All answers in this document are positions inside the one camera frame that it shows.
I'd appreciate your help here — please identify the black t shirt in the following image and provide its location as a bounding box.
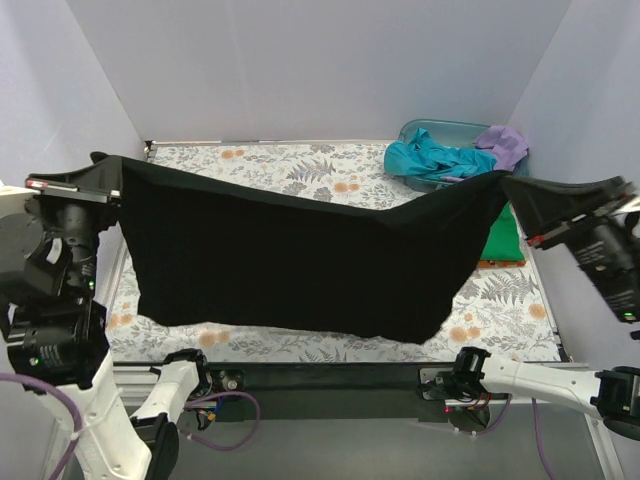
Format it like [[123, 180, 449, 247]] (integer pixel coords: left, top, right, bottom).
[[74, 151, 611, 345]]

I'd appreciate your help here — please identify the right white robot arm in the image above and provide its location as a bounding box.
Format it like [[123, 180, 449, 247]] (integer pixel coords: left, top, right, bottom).
[[451, 176, 639, 440]]

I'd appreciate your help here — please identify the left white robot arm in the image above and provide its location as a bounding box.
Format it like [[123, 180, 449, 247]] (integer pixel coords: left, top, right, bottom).
[[1, 178, 213, 479]]

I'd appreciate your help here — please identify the folded green t shirt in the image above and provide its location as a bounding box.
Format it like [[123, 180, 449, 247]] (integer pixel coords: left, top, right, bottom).
[[480, 203, 525, 262]]

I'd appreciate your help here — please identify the orange patterned folded cloth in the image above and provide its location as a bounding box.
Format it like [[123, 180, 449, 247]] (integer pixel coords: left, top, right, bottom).
[[477, 260, 527, 269]]

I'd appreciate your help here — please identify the floral table mat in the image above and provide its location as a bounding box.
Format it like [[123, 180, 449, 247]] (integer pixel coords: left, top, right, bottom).
[[107, 142, 561, 362]]

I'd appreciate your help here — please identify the lavender t shirt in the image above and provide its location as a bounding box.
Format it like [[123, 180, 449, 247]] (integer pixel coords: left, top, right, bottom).
[[440, 125, 529, 183]]

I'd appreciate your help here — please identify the teal plastic basket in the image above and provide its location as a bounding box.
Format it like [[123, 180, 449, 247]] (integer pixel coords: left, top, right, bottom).
[[391, 119, 529, 193]]

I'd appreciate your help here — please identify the teal t shirt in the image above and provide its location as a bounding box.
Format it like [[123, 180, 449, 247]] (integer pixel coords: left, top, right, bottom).
[[383, 128, 497, 181]]

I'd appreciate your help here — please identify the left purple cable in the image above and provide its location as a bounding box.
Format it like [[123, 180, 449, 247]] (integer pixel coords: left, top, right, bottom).
[[0, 372, 261, 480]]

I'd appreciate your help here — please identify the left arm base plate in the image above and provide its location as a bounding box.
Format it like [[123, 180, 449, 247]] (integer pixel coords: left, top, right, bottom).
[[197, 367, 245, 401]]

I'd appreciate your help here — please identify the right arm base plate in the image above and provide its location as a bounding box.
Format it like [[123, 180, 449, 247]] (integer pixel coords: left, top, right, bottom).
[[418, 368, 474, 402]]

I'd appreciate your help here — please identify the aluminium front rail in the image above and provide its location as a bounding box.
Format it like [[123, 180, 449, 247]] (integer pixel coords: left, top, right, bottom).
[[55, 362, 600, 409]]

